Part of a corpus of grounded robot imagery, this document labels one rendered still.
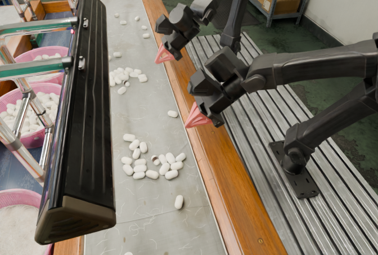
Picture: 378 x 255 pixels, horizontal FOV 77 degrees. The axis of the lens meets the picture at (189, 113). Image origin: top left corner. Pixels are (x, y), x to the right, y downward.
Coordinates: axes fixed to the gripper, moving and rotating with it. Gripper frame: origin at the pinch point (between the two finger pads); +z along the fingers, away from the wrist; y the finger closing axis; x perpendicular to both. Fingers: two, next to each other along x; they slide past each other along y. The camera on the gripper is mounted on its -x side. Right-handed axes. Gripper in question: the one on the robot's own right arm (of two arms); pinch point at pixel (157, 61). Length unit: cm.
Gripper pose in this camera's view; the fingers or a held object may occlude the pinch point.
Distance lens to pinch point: 93.6
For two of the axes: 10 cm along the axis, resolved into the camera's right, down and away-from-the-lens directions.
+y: 2.6, 6.9, -6.8
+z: -7.4, 6.0, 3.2
